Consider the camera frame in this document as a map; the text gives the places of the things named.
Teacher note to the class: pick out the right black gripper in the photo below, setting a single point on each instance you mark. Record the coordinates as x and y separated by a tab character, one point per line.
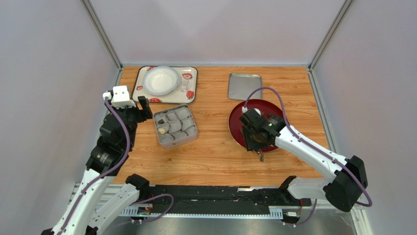
253	138

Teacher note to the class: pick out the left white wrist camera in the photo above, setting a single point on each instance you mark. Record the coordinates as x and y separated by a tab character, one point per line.
119	97

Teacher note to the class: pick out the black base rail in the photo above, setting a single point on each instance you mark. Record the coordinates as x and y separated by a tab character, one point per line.
221	202

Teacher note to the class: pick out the silver tin lid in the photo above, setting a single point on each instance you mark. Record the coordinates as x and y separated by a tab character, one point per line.
241	85

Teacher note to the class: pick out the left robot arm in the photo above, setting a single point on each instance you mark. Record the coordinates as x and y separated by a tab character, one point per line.
117	137

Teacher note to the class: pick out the square chocolate tin box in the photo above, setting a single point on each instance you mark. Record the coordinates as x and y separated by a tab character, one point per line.
179	125

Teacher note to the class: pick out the small clear glass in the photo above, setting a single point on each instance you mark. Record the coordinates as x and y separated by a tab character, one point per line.
184	86

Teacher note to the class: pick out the red round plate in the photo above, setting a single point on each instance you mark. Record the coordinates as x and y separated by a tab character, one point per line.
235	125

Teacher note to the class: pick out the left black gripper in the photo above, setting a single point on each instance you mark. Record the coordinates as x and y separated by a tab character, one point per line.
145	113

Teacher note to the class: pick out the strawberry pattern square tray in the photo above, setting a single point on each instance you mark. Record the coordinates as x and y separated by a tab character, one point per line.
174	97

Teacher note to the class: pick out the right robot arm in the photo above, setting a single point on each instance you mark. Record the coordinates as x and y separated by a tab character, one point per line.
343	181

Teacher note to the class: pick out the white ceramic bowl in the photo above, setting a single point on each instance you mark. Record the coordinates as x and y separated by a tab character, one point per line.
160	80

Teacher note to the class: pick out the metal tongs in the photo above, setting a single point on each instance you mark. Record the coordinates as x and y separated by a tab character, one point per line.
260	155

